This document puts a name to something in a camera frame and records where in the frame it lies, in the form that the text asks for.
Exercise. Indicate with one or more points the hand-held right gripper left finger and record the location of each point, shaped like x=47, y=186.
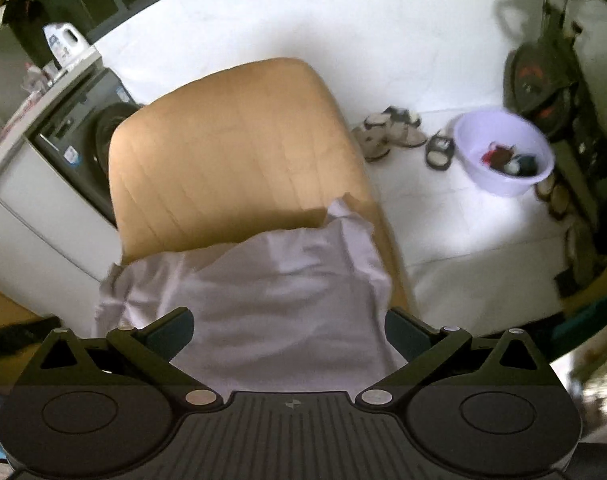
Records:
x=176, y=330

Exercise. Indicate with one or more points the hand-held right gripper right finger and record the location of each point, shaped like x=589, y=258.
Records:
x=406, y=332

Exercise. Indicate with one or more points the lavender ribbed garment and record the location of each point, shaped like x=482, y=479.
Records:
x=283, y=290

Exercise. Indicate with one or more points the white cabinet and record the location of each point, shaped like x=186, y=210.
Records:
x=28, y=220

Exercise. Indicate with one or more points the teal curtain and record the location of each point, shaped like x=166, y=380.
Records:
x=593, y=322

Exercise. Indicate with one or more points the red item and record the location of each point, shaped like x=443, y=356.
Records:
x=496, y=155

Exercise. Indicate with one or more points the brown slipper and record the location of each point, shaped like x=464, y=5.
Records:
x=562, y=202
x=546, y=189

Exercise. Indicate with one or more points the yellow curtain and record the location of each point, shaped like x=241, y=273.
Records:
x=601, y=285

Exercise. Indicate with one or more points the dark round item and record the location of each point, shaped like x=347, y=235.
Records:
x=523, y=166

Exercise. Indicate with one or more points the lavender plastic basin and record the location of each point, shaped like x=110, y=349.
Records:
x=476, y=130

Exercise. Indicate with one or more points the dark washing machine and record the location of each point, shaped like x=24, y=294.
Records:
x=78, y=125

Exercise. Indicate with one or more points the black exercise bike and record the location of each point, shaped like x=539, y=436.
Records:
x=538, y=85

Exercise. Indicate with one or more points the white detergent bottle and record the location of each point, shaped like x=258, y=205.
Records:
x=63, y=42

